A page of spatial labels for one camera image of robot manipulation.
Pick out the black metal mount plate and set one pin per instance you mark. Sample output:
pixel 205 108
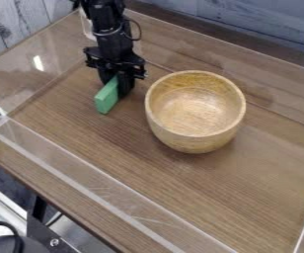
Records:
pixel 42 239

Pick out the black table leg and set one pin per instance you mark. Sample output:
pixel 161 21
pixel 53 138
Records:
pixel 40 209

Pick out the clear acrylic enclosure wall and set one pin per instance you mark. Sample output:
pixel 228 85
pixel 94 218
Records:
pixel 145 197

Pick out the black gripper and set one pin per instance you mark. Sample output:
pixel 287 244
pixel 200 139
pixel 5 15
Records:
pixel 113 58

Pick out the brown wooden bowl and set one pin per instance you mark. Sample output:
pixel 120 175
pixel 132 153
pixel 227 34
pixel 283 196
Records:
pixel 195 109

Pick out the green rectangular block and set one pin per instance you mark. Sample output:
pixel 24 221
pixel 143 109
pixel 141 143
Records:
pixel 107 98

